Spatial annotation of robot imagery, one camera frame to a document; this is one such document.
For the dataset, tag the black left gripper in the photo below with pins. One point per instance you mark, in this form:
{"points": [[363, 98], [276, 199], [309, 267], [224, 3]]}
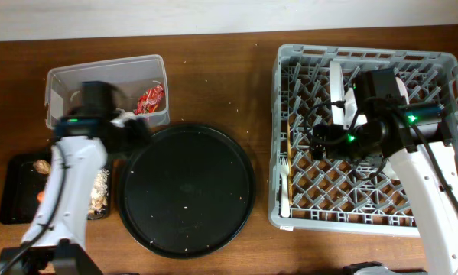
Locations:
{"points": [[138, 134]]}

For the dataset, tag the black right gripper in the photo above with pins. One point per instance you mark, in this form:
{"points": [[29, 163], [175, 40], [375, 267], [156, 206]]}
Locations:
{"points": [[330, 131]]}

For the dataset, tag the wooden chopstick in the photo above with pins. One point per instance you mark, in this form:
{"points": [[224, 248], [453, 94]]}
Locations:
{"points": [[289, 180]]}

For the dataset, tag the red snack wrapper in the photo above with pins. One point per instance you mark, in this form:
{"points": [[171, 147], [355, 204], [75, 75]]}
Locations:
{"points": [[150, 100]]}

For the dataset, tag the grey plate with food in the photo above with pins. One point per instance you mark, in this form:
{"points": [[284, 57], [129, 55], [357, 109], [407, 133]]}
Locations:
{"points": [[336, 92]]}

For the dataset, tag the white plastic fork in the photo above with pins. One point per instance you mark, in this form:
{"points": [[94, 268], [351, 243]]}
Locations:
{"points": [[285, 208]]}

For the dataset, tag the brown cookie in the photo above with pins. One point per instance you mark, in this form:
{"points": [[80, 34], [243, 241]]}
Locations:
{"points": [[42, 167]]}

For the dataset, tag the orange carrot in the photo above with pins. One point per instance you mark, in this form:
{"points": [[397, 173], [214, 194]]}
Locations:
{"points": [[40, 196]]}

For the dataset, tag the white paper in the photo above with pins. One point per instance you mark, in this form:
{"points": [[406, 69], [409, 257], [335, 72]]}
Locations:
{"points": [[127, 114]]}

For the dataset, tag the small white cup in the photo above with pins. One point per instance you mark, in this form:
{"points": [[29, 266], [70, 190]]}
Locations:
{"points": [[390, 173]]}

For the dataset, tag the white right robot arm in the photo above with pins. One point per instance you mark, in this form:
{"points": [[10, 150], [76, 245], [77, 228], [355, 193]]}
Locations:
{"points": [[374, 119]]}

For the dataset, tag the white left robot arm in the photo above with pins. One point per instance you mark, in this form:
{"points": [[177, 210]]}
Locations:
{"points": [[84, 141]]}

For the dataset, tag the grey plastic dishwasher rack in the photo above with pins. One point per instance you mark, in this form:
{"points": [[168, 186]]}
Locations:
{"points": [[330, 195]]}

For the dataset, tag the clear plastic waste bin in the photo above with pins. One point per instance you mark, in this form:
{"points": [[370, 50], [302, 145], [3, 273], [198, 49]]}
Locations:
{"points": [[133, 76]]}

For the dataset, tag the pile of rice and scraps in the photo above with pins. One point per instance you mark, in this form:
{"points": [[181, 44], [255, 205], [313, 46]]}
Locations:
{"points": [[99, 194]]}

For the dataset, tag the round black tray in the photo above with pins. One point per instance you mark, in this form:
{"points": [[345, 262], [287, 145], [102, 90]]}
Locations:
{"points": [[188, 193]]}

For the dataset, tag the black rectangular tray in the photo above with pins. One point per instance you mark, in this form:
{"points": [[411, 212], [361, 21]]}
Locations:
{"points": [[22, 185]]}

